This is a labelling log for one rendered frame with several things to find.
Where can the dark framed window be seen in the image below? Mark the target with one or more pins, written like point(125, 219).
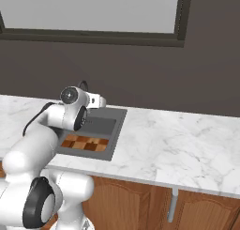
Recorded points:
point(93, 11)

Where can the checkered wooden cutting board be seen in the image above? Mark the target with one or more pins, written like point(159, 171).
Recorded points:
point(90, 143)

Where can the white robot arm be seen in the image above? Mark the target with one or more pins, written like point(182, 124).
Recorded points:
point(37, 143)

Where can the black sink faucet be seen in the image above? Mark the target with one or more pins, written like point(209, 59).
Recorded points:
point(83, 83)

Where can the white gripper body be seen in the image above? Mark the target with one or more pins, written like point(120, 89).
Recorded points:
point(102, 102)

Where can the brown wooden cupboard door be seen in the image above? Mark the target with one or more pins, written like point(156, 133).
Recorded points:
point(125, 205)
point(206, 213)

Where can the grey sink basin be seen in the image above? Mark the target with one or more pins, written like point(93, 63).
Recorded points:
point(103, 125)

